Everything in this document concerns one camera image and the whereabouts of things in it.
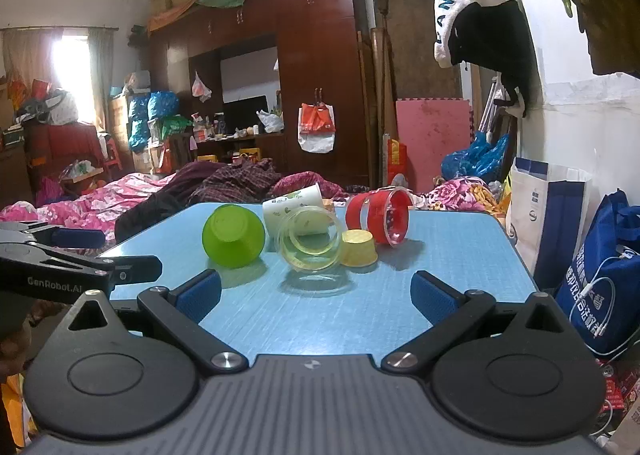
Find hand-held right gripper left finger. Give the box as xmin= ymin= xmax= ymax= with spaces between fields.
xmin=67 ymin=269 xmax=249 ymax=377

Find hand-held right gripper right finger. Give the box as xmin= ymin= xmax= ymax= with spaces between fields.
xmin=381 ymin=271 xmax=568 ymax=376

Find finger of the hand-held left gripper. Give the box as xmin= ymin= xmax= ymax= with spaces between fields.
xmin=0 ymin=221 xmax=107 ymax=249
xmin=30 ymin=245 xmax=164 ymax=293

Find green plastic cup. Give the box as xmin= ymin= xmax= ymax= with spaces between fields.
xmin=202 ymin=204 xmax=266 ymax=267

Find small yellow cup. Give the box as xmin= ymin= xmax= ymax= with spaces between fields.
xmin=340 ymin=229 xmax=378 ymax=268

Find red plastic cup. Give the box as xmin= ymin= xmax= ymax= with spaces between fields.
xmin=345 ymin=186 xmax=411 ymax=247

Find clear plastic cup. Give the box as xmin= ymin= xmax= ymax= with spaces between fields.
xmin=276 ymin=206 xmax=346 ymax=272

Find white leaf-print cup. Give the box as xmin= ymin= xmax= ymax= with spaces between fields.
xmin=262 ymin=184 xmax=326 ymax=241

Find pink floral blanket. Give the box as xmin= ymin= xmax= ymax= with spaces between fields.
xmin=0 ymin=170 xmax=501 ymax=256

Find dark maroon garment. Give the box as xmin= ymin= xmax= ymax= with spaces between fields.
xmin=115 ymin=162 xmax=211 ymax=243

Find red plastic stool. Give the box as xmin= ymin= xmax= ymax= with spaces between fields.
xmin=102 ymin=142 xmax=123 ymax=178

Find dark plaid clothing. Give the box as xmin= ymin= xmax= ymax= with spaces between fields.
xmin=187 ymin=158 xmax=283 ymax=208

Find white and blue paper bag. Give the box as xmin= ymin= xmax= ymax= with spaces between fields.
xmin=506 ymin=156 xmax=591 ymax=291

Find red gift bag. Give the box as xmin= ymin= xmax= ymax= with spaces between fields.
xmin=382 ymin=135 xmax=408 ymax=186

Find pink foam mat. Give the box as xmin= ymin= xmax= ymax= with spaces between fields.
xmin=396 ymin=99 xmax=473 ymax=193

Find blue plastic bags stack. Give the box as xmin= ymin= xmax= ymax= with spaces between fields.
xmin=127 ymin=91 xmax=179 ymax=151

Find grey window curtain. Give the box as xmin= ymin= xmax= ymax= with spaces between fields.
xmin=89 ymin=28 xmax=117 ymax=131

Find blue tote bag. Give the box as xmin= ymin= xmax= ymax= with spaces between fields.
xmin=555 ymin=190 xmax=640 ymax=356

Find crumpled white plastic bag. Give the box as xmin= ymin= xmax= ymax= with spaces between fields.
xmin=256 ymin=109 xmax=285 ymax=133

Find black television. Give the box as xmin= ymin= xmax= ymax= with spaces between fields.
xmin=222 ymin=95 xmax=268 ymax=128

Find small white plastic bag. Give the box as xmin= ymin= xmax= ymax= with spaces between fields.
xmin=192 ymin=71 xmax=212 ymax=102

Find beige window curtain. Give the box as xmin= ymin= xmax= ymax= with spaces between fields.
xmin=0 ymin=28 xmax=66 ymax=86

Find orange and white bag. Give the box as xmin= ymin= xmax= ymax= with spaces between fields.
xmin=298 ymin=102 xmax=336 ymax=153

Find red printed box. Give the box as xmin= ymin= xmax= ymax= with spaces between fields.
xmin=597 ymin=360 xmax=640 ymax=431

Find brown wooden board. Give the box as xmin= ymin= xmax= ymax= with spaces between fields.
xmin=372 ymin=0 xmax=463 ymax=186

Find black hanging garment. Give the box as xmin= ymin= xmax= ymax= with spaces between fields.
xmin=447 ymin=0 xmax=538 ymax=118

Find dark wooden wardrobe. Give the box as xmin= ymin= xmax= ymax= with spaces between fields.
xmin=147 ymin=0 xmax=373 ymax=186

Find dark hanging cloth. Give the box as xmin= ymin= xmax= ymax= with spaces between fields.
xmin=545 ymin=0 xmax=640 ymax=78

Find blue plastic bags by wall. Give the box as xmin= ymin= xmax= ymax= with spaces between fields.
xmin=441 ymin=132 xmax=511 ymax=181

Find white earphone cable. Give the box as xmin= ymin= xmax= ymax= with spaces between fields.
xmin=575 ymin=242 xmax=640 ymax=356

